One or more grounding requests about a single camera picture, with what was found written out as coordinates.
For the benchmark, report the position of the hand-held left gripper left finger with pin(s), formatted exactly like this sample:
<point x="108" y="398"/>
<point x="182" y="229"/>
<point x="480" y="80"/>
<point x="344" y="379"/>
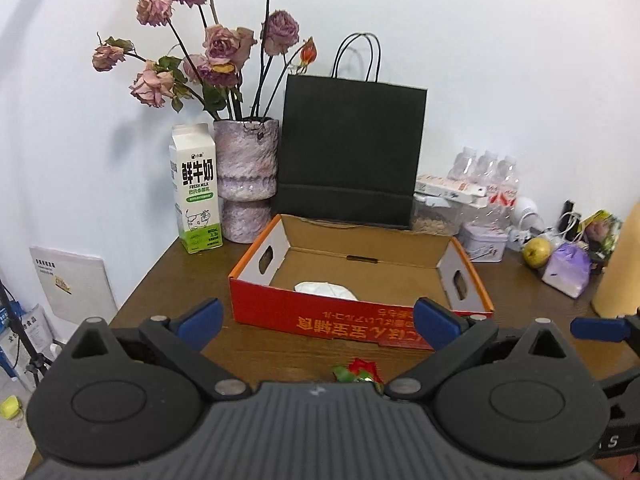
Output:
<point x="200" y="321"/>

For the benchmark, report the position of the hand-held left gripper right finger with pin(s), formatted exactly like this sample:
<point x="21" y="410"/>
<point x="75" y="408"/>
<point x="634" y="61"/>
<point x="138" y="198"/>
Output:
<point x="436" y="321"/>

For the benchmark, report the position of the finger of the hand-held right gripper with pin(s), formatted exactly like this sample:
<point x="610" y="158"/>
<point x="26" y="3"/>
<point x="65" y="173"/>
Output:
<point x="597" y="328"/>

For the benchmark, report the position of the red cardboard box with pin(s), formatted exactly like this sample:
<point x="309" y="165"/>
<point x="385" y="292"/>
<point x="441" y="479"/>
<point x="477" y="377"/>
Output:
<point x="300" y="312"/>

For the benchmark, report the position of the yellow thermos bottle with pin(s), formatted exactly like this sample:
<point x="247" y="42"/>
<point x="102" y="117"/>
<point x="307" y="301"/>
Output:
<point x="620" y="270"/>

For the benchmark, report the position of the purple white packet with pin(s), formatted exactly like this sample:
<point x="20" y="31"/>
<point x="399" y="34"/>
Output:
<point x="567" y="270"/>

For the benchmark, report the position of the red artificial flower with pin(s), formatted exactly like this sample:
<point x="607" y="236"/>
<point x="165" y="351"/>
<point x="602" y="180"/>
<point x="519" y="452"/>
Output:
<point x="362" y="367"/>

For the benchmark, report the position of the silver tin box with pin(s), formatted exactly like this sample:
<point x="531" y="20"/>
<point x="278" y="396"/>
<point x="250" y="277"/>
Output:
<point x="482" y="247"/>

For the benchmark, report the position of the green apple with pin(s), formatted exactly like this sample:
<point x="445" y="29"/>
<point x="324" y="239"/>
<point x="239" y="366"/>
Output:
<point x="537" y="252"/>

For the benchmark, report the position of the floral printed package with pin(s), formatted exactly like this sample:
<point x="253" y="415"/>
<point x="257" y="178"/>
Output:
<point x="602" y="230"/>

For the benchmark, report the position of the clear container of grains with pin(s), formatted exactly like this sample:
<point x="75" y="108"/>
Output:
<point x="435" y="220"/>

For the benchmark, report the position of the white crumpled tissue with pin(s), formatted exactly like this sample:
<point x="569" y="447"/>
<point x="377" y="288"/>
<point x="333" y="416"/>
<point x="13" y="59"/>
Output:
<point x="325" y="290"/>

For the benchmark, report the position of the small black device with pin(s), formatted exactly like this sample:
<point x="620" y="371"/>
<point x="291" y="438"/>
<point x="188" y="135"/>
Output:
<point x="568" y="212"/>

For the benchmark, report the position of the white green milk carton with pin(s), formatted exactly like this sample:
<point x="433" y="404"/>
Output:
<point x="195" y="200"/>

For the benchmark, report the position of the white board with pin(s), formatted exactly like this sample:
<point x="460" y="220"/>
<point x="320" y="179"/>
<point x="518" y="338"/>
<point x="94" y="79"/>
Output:
<point x="75" y="285"/>

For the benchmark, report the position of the long white carton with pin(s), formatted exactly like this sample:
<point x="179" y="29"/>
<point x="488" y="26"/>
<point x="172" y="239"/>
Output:
<point x="445" y="185"/>

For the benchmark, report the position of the white charger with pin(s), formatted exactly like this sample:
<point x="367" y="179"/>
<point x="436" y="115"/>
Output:
<point x="525" y="210"/>

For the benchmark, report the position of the mottled purple vase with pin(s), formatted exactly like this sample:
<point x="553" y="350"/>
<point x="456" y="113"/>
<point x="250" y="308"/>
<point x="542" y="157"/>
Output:
<point x="245" y="170"/>

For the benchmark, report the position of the white printed bag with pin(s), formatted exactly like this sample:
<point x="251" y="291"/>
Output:
<point x="39" y="324"/>

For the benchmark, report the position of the pack of water bottles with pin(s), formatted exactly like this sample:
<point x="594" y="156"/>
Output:
<point x="492" y="170"/>

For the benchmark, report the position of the black tripod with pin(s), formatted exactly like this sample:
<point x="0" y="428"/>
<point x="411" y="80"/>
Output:
<point x="20" y="341"/>

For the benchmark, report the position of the black paper bag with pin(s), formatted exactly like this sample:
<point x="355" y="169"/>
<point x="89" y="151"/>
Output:
<point x="350" y="140"/>

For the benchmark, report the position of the small yellow green item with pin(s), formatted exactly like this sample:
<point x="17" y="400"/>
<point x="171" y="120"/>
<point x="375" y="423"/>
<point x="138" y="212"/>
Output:
<point x="9" y="406"/>

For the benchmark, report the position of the dried pink rose bouquet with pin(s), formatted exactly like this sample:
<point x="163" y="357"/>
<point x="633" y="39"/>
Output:
<point x="222" y="42"/>

